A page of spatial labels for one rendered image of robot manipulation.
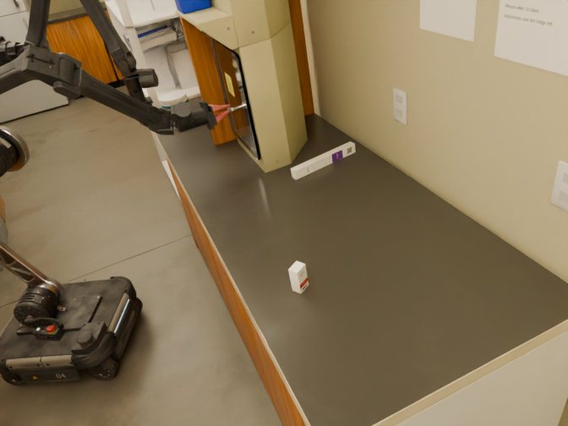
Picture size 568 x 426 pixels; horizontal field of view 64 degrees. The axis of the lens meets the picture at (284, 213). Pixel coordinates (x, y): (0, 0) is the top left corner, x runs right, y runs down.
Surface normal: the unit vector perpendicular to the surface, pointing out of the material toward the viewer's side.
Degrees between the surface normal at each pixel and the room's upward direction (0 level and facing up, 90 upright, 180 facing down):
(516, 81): 90
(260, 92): 90
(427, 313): 0
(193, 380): 0
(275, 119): 90
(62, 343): 0
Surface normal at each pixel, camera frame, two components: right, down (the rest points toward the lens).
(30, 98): 0.40, 0.48
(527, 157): -0.90, 0.35
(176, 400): -0.15, -0.81
